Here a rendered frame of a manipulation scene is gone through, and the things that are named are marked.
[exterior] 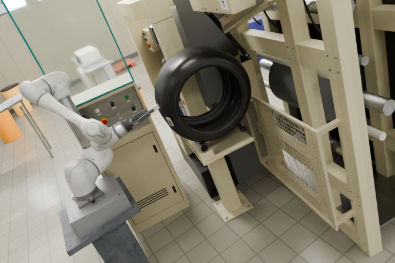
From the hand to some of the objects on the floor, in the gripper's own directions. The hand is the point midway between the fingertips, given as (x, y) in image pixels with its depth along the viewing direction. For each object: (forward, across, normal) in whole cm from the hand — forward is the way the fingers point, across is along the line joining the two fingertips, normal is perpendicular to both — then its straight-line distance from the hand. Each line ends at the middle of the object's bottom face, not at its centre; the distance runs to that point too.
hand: (153, 108), depth 194 cm
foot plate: (+13, +32, +127) cm, 131 cm away
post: (+12, +32, +127) cm, 131 cm away
